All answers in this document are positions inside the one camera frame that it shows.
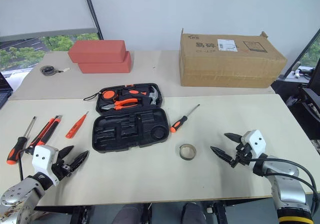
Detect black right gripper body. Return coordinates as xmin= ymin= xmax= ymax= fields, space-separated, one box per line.
xmin=229 ymin=142 xmax=254 ymax=169

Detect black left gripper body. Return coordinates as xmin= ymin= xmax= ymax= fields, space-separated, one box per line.
xmin=51 ymin=156 xmax=75 ymax=184

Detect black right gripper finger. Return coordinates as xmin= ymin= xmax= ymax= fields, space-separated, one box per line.
xmin=224 ymin=133 xmax=243 ymax=144
xmin=210 ymin=146 xmax=236 ymax=163

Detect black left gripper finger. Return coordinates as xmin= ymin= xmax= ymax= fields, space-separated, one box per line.
xmin=59 ymin=145 xmax=75 ymax=163
xmin=69 ymin=150 xmax=90 ymax=173

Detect orange voltage tester pen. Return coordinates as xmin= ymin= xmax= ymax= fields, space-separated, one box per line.
xmin=65 ymin=111 xmax=90 ymax=139

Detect orange black utility knife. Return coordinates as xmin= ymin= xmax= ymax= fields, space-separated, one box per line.
xmin=28 ymin=115 xmax=64 ymax=147

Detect black orange handled screwdriver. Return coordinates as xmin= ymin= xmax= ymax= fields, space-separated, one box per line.
xmin=6 ymin=116 xmax=37 ymax=165
xmin=169 ymin=104 xmax=201 ymax=134

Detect black tool case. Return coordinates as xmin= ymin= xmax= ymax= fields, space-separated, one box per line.
xmin=91 ymin=83 xmax=171 ymax=151

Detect grey tape roll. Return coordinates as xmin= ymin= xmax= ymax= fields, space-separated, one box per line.
xmin=179 ymin=144 xmax=198 ymax=162

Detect dark rounded shape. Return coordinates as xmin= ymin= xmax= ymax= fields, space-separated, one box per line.
xmin=181 ymin=202 xmax=208 ymax=224

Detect orange black tape measure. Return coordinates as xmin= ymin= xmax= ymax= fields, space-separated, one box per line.
xmin=83 ymin=89 xmax=116 ymax=102

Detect brown cardboard box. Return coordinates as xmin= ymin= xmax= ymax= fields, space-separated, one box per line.
xmin=178 ymin=28 xmax=289 ymax=88

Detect black office chair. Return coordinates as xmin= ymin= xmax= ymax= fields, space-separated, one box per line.
xmin=284 ymin=61 xmax=320 ymax=141

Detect dark laptop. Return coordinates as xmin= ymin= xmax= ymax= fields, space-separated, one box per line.
xmin=0 ymin=71 xmax=14 ymax=110

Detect small white device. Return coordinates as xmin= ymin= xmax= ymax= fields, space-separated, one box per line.
xmin=290 ymin=61 xmax=302 ymax=79

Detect red rectangular box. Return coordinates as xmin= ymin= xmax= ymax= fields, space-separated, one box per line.
xmin=77 ymin=51 xmax=133 ymax=74
xmin=67 ymin=40 xmax=127 ymax=64

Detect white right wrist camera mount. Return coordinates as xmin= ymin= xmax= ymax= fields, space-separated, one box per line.
xmin=240 ymin=130 xmax=267 ymax=159

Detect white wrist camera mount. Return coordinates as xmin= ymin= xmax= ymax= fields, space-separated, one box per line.
xmin=240 ymin=130 xmax=267 ymax=159
xmin=31 ymin=145 xmax=61 ymax=186

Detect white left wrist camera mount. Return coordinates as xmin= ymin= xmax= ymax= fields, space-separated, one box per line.
xmin=31 ymin=145 xmax=61 ymax=186

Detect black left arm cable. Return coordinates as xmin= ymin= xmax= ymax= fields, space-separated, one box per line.
xmin=17 ymin=146 xmax=35 ymax=183

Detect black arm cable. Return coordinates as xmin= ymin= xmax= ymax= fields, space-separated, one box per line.
xmin=17 ymin=146 xmax=35 ymax=183
xmin=249 ymin=158 xmax=318 ymax=196

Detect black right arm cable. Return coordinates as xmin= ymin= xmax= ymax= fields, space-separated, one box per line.
xmin=249 ymin=158 xmax=318 ymax=196

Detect orange handled pliers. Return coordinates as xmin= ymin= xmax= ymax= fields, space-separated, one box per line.
xmin=101 ymin=98 xmax=139 ymax=111

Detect round grey tin with strap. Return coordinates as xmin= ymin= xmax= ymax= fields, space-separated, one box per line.
xmin=39 ymin=65 xmax=71 ymax=76

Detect claw hammer black handle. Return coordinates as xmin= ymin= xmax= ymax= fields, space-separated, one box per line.
xmin=119 ymin=85 xmax=161 ymax=106

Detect black window frame post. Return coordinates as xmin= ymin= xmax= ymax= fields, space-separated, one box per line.
xmin=80 ymin=0 xmax=104 ymax=41

